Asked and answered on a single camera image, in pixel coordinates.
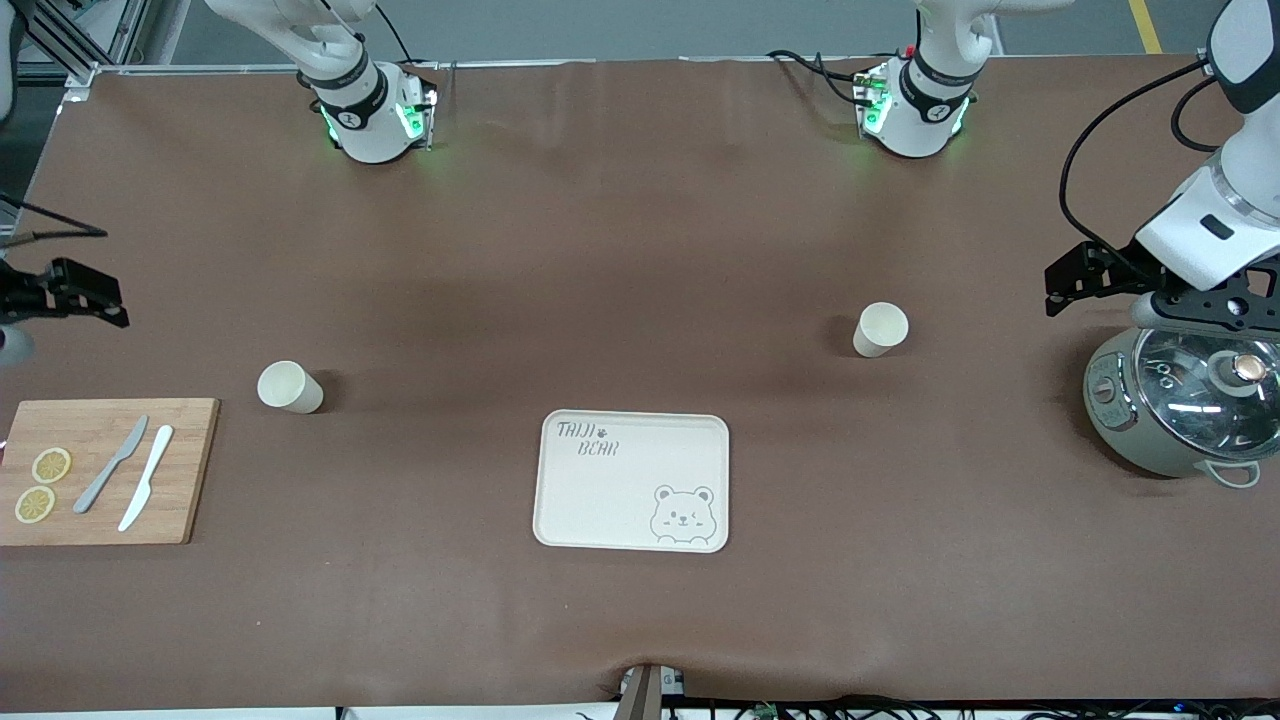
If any white plastic cup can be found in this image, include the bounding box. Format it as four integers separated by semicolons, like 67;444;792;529
257;361;325;415
852;302;910;358

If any glass pot lid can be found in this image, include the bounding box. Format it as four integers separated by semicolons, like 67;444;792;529
1133;328;1280;463

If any grey-green electric cooking pot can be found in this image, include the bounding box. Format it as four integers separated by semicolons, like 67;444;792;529
1083;325;1280;489

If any white plastic knife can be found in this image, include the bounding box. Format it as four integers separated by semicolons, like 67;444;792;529
117;425;175;533

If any grey plastic knife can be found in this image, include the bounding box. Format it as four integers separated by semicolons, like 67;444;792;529
72;415;150;515

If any wooden cutting board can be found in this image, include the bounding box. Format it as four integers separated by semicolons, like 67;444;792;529
0;398;221;547

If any cream tray with bear print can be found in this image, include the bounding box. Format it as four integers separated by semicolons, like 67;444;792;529
532;409;731;554

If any long black left arm cable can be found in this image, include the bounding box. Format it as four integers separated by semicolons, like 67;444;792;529
1060;60;1211;259

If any short black left arm cable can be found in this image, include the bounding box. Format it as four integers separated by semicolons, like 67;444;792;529
1170;78;1223;153

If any aluminium frame profile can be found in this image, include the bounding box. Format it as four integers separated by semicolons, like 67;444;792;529
20;0;151;101

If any black base cable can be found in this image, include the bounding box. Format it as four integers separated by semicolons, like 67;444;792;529
375;0;441;71
768;48;871;106

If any grey bracket post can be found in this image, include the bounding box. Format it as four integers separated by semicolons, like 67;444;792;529
618;663;688;720

